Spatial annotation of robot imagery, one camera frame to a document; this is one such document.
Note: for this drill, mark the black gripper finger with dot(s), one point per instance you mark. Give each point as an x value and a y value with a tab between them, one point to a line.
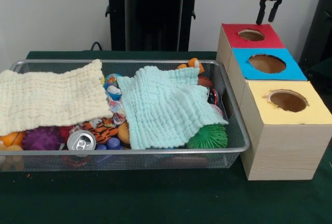
261	11
275	10

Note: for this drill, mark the light blue muslin cloth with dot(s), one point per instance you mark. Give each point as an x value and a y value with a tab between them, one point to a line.
160	107

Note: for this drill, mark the wooden box with three holes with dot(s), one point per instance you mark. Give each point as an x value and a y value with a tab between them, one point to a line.
285	151

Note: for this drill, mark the green covered side table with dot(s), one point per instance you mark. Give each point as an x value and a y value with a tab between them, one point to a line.
324	71

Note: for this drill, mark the orange toy block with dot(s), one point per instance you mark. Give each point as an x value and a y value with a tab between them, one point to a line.
193	63

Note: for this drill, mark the brown toy football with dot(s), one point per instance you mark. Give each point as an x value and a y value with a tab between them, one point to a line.
205	81

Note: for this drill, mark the green spiky ball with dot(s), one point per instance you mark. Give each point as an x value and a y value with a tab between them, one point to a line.
210	138

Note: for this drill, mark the globe print ball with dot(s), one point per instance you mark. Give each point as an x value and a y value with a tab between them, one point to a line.
112	80

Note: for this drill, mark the tiger plush toy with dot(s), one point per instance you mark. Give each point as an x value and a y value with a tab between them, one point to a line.
103	130

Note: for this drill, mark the silver drink can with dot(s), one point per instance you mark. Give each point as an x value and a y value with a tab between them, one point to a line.
80	141

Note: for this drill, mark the cream muslin cloth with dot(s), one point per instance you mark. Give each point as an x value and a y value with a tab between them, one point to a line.
52	97

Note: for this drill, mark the purple knobbly ball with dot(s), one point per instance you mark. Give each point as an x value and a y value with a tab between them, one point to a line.
41	138

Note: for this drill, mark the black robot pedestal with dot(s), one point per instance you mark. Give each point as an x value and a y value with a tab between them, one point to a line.
153	14

